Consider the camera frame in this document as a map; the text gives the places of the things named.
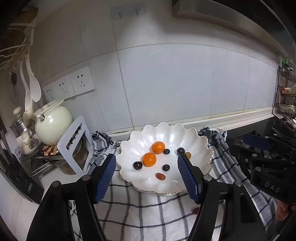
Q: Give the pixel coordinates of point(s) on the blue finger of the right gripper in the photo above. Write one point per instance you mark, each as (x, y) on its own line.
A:
(243, 156)
(256, 141)

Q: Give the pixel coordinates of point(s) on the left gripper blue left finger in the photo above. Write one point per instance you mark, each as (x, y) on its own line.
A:
(101, 177)

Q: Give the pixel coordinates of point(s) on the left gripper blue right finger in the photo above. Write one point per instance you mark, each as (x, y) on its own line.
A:
(191, 176)

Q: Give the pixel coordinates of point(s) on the tan longan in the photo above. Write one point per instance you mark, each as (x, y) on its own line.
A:
(188, 154)

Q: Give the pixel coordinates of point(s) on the dark blueberry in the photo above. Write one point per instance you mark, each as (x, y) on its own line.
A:
(165, 167)
(166, 151)

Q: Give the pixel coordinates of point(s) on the dark grape large front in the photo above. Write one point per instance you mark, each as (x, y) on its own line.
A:
(180, 151)

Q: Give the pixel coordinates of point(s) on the red date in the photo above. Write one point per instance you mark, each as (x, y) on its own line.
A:
(195, 211)
(160, 176)

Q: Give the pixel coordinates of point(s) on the orange mandarin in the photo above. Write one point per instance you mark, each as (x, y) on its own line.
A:
(158, 147)
(149, 159)

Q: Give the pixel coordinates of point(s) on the grey checked kitchen towel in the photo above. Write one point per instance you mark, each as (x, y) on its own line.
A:
(127, 214)

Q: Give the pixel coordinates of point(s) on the right human hand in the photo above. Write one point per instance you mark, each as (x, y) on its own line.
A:
(282, 211)

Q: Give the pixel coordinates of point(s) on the black gas stove top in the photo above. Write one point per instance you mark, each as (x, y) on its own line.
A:
(268, 127)

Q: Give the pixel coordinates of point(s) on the white scalloped ceramic bowl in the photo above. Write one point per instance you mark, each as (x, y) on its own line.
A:
(173, 136)

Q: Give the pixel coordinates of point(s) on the cream ceramic teapot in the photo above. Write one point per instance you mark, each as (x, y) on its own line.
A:
(52, 121)

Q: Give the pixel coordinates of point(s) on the black knife block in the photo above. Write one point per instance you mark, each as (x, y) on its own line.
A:
(16, 175)

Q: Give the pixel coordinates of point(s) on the small white lidded pot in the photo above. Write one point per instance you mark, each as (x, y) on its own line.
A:
(23, 127)

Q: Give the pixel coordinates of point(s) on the white hanging ladle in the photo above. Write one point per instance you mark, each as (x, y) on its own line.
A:
(26, 99)

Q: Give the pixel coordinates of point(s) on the white hanging spoon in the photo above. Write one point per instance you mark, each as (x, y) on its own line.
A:
(35, 88)

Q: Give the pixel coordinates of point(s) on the black range hood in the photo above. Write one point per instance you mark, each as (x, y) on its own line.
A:
(252, 18)

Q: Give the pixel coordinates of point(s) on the black wire spice rack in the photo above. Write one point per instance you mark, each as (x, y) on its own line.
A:
(284, 98)

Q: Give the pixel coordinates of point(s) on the white wall socket strip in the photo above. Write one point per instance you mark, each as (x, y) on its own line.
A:
(70, 85)

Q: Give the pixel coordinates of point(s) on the wall mounted board rack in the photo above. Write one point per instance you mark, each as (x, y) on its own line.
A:
(18, 36)

